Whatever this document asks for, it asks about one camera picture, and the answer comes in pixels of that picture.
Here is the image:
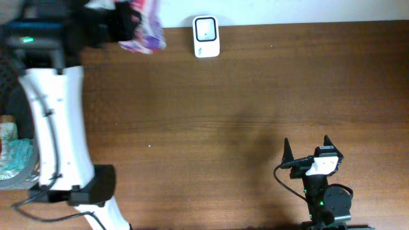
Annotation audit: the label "red purple tissue pack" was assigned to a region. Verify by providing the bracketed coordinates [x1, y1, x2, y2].
[118, 0, 166, 54]

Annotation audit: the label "white barcode scanner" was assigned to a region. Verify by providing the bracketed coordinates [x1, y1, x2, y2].
[192, 15, 220, 58]

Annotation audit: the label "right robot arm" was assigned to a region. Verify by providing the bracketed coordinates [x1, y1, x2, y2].
[274, 135, 371, 230]

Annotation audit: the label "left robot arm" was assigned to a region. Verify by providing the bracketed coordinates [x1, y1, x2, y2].
[2, 1, 135, 229]

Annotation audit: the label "teal packet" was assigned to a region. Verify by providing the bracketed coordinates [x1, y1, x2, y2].
[1, 139, 33, 180]

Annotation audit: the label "white tube with cork cap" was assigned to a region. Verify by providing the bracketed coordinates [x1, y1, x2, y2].
[1, 115, 18, 163]

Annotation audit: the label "grey plastic mesh basket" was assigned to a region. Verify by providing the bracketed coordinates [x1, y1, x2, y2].
[1, 44, 39, 190]

